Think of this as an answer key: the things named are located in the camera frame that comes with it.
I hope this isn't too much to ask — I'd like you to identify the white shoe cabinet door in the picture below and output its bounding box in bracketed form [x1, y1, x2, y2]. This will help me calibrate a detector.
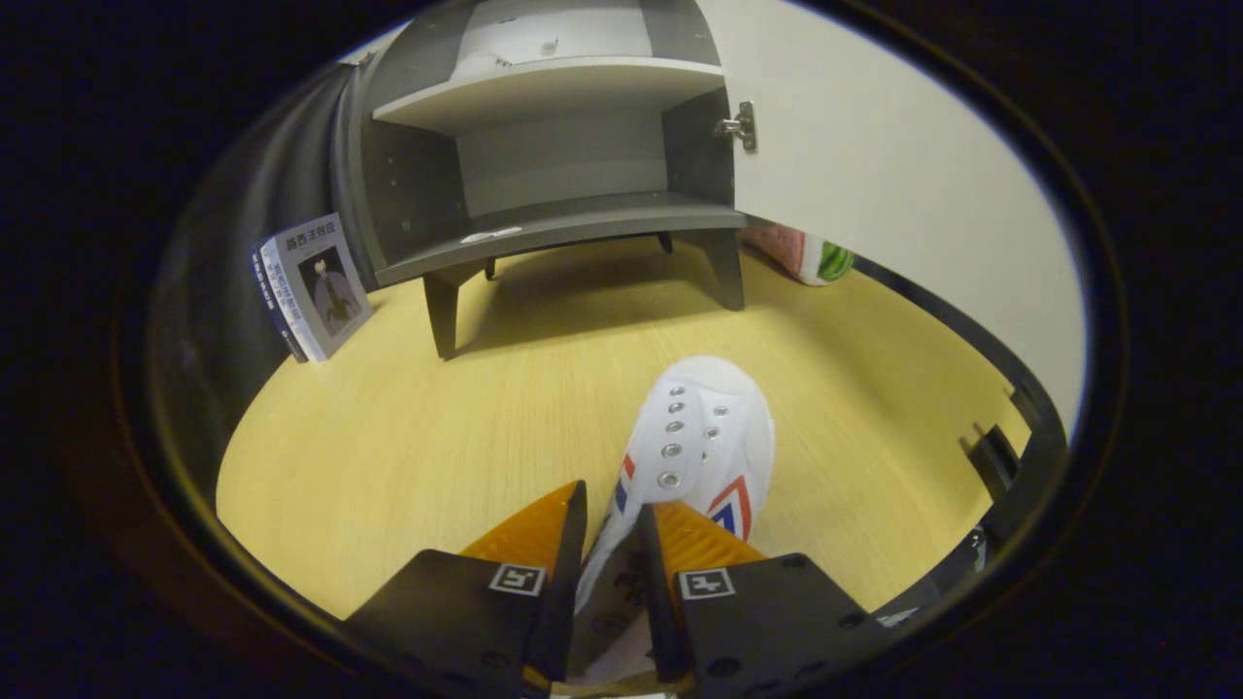
[697, 0, 1089, 624]

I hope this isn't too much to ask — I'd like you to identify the grey shoe cabinet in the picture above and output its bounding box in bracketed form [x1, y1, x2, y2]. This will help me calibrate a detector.
[335, 0, 760, 361]

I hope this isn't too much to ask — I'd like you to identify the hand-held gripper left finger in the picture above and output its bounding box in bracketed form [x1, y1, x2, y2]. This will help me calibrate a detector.
[345, 480, 589, 696]

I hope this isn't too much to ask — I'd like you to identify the white shoe with striped sides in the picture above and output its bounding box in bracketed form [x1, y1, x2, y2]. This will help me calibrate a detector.
[568, 355, 777, 686]

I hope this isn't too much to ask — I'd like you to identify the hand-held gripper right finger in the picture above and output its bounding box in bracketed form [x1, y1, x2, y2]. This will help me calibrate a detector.
[635, 501, 890, 696]

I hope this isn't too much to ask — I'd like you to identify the white book with figure cover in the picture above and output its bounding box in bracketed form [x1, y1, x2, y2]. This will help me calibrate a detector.
[260, 214, 376, 362]

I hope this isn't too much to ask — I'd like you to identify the metal door hinge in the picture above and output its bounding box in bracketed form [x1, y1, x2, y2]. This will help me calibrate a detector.
[714, 100, 759, 154]

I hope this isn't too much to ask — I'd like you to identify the watermelon slice toy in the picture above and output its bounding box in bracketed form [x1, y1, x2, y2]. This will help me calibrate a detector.
[743, 225, 857, 287]

